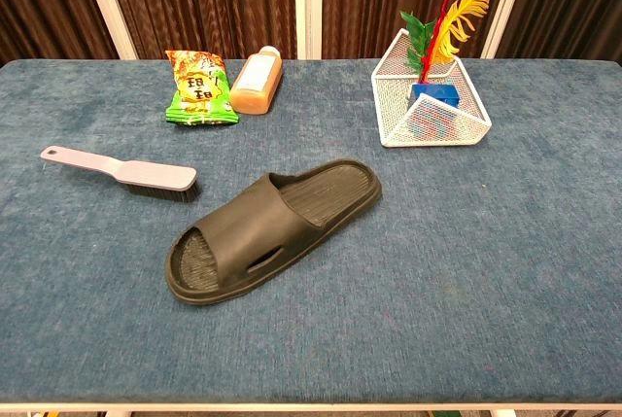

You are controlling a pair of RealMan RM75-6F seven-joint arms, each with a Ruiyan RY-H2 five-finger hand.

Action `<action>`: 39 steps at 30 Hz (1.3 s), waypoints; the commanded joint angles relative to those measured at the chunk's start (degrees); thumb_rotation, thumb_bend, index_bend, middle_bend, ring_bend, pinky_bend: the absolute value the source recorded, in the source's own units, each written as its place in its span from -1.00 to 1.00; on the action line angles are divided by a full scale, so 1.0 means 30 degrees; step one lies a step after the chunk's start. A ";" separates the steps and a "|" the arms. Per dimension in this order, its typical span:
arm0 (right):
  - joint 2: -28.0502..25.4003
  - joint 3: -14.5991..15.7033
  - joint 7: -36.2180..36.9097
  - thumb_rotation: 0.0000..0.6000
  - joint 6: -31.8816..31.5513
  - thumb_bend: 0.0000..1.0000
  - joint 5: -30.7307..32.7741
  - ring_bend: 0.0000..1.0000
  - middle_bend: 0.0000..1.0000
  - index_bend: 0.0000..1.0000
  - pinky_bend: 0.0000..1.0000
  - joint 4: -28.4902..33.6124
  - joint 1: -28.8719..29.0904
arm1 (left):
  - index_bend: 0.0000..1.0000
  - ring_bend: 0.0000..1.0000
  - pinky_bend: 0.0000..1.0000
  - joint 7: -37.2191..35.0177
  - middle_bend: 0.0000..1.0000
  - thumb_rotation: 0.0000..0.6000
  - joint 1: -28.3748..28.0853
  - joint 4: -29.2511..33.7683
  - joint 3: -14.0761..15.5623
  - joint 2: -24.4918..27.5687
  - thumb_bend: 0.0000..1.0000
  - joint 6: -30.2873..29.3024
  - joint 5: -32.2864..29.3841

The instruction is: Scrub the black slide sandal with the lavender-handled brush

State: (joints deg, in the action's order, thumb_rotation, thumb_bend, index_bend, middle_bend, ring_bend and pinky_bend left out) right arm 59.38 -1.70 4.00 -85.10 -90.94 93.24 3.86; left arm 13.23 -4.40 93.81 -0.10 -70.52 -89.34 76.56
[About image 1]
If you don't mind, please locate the black rubber slipper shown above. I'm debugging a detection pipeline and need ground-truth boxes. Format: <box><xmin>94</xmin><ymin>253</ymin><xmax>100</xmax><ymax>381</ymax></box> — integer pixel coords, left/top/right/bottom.
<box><xmin>163</xmin><ymin>158</ymin><xmax>384</xmax><ymax>307</ymax></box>

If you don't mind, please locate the blue plastic block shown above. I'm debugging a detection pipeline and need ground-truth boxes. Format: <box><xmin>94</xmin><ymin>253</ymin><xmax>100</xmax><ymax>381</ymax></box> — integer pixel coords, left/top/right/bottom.
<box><xmin>410</xmin><ymin>82</ymin><xmax>462</xmax><ymax>112</ymax></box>

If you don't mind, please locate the green orange snack bag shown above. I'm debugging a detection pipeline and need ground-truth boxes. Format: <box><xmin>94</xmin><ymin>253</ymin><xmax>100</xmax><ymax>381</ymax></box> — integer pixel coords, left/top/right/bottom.
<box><xmin>164</xmin><ymin>50</ymin><xmax>241</xmax><ymax>127</ymax></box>

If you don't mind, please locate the white table frame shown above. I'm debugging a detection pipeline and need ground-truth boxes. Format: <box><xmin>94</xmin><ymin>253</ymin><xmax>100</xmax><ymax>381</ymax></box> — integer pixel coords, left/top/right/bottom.
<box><xmin>0</xmin><ymin>401</ymin><xmax>622</xmax><ymax>417</ymax></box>

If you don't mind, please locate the white wire mesh basket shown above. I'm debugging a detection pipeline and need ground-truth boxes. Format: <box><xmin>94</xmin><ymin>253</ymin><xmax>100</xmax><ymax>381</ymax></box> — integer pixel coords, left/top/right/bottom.
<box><xmin>370</xmin><ymin>27</ymin><xmax>493</xmax><ymax>149</ymax></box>

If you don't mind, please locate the orange liquid plastic bottle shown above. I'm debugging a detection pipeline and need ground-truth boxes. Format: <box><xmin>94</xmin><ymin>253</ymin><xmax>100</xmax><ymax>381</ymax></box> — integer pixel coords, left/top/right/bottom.
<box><xmin>228</xmin><ymin>46</ymin><xmax>284</xmax><ymax>116</ymax></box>

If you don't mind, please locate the blue fabric table cover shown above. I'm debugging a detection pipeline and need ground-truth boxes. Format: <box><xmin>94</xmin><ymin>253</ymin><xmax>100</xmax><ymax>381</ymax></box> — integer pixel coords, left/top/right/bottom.
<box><xmin>0</xmin><ymin>57</ymin><xmax>622</xmax><ymax>406</ymax></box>

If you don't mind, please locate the colourful feather shuttlecock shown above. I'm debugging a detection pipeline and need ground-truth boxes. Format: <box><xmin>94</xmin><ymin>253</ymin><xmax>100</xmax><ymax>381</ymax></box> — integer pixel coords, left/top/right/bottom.
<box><xmin>399</xmin><ymin>0</ymin><xmax>492</xmax><ymax>86</ymax></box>

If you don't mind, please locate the lilac handled bristle brush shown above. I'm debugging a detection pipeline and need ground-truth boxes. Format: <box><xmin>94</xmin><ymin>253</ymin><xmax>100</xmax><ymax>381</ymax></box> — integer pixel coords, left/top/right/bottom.
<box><xmin>39</xmin><ymin>145</ymin><xmax>201</xmax><ymax>203</ymax></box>

